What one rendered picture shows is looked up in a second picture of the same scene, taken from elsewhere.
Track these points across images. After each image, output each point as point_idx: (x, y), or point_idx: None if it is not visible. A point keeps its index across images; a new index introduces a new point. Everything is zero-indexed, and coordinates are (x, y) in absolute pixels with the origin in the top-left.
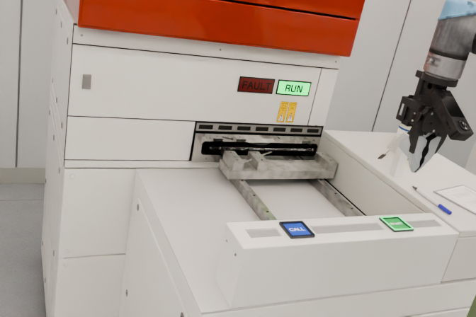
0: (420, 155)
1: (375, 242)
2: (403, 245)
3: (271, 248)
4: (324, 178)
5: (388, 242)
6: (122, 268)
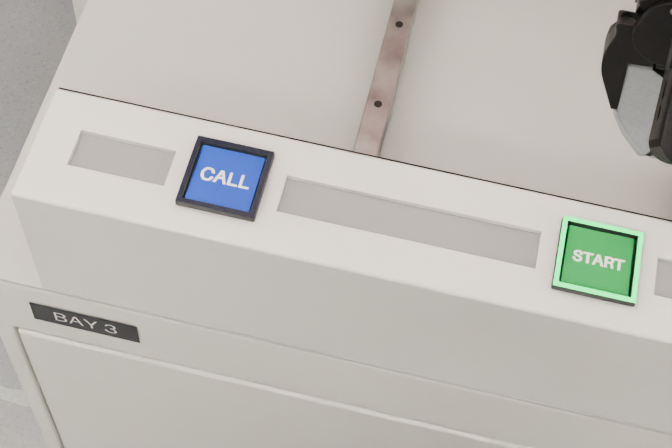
0: (648, 121)
1: (450, 298)
2: (567, 334)
3: (95, 216)
4: None
5: (504, 312)
6: None
